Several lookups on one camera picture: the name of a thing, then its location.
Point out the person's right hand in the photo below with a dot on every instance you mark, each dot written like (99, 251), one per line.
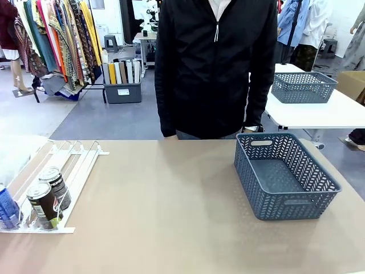
(171, 136)

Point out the person's left hand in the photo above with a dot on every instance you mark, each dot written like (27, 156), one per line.
(249, 128)

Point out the blue-grey plastic woven basket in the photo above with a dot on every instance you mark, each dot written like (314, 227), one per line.
(273, 174)
(299, 91)

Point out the black Pepsi can green base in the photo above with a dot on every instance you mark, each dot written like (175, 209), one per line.
(42, 202)

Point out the blue Pepsi can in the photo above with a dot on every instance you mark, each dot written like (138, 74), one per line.
(7, 205)

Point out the person in black jacket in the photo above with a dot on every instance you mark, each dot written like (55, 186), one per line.
(205, 85)

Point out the grey storage bin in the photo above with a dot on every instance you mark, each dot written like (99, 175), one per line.
(122, 92)

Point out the white folding table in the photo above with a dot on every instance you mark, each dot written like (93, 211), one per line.
(313, 114)

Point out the white paper roll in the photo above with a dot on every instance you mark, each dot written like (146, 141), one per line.
(129, 71)
(137, 71)

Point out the brown paper roll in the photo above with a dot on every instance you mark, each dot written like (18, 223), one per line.
(123, 72)

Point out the yellow paper roll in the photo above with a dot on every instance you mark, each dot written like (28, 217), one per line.
(112, 74)

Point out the black metal clothes rack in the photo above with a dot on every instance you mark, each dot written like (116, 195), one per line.
(95, 85)

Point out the grey workbench table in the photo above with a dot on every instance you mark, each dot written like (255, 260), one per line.
(144, 37)

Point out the grey plastic stool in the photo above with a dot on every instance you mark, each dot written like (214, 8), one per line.
(329, 47)
(111, 42)

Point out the brown cardboard box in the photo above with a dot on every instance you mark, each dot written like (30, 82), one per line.
(352, 82)

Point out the light blue hanging shirt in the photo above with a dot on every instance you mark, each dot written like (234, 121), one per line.
(291, 23)

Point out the black stand pole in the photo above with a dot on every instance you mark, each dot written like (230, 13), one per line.
(294, 23)

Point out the white hanging shirt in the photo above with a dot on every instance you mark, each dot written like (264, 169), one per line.
(316, 23)

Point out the yellow hanging garment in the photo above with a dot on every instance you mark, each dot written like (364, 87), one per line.
(91, 31)

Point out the mannequin in grey dress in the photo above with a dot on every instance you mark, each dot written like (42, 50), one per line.
(355, 42)

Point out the teal hanging garment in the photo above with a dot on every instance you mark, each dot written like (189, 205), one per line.
(42, 42)

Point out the mannequin in dark red garment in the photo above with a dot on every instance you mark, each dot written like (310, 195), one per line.
(8, 25)

